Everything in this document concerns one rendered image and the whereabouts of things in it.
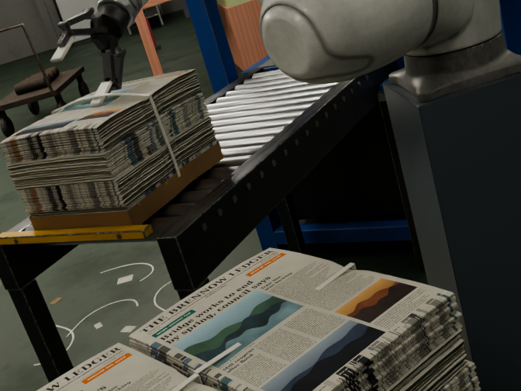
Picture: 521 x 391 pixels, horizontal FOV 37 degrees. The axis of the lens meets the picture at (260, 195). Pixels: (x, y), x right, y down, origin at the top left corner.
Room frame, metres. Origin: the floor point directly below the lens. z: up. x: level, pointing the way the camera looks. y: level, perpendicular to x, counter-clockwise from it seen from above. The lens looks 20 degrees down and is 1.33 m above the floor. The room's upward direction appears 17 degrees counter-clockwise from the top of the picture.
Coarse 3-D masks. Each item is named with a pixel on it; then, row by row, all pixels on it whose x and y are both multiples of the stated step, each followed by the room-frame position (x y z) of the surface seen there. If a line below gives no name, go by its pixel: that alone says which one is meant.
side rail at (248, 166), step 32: (352, 96) 2.16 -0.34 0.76; (288, 128) 1.88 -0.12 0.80; (320, 128) 1.96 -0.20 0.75; (256, 160) 1.70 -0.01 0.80; (288, 160) 1.79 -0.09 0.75; (320, 160) 1.92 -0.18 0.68; (224, 192) 1.55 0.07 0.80; (256, 192) 1.64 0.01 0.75; (288, 192) 1.75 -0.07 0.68; (192, 224) 1.43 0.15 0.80; (224, 224) 1.51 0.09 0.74; (256, 224) 1.61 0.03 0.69; (192, 256) 1.40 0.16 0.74; (224, 256) 1.48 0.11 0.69; (192, 288) 1.38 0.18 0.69
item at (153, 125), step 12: (132, 96) 1.67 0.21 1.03; (156, 96) 1.65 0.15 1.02; (72, 108) 1.75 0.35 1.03; (84, 108) 1.71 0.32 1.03; (96, 108) 1.67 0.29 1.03; (144, 108) 1.61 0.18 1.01; (156, 120) 1.62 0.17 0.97; (156, 132) 1.62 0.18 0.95; (168, 132) 1.64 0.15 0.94; (168, 156) 1.62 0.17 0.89; (180, 156) 1.65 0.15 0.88; (168, 168) 1.60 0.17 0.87; (180, 168) 1.64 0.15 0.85
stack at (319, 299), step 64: (256, 256) 1.12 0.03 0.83; (192, 320) 0.97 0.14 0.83; (256, 320) 0.92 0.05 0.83; (320, 320) 0.86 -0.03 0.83; (384, 320) 0.82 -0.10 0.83; (448, 320) 0.83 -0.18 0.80; (64, 384) 0.90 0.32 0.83; (128, 384) 0.85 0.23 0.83; (192, 384) 0.82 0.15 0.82; (256, 384) 0.77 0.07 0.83; (320, 384) 0.73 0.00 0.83; (384, 384) 0.76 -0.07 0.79; (448, 384) 0.81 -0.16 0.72
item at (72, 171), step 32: (32, 128) 1.66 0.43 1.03; (64, 128) 1.54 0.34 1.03; (96, 128) 1.47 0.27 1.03; (128, 128) 1.55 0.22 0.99; (32, 160) 1.59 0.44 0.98; (64, 160) 1.53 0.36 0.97; (96, 160) 1.49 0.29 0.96; (128, 160) 1.52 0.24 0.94; (160, 160) 1.59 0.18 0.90; (32, 192) 1.60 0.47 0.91; (64, 192) 1.55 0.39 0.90; (96, 192) 1.50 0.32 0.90; (128, 192) 1.48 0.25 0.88
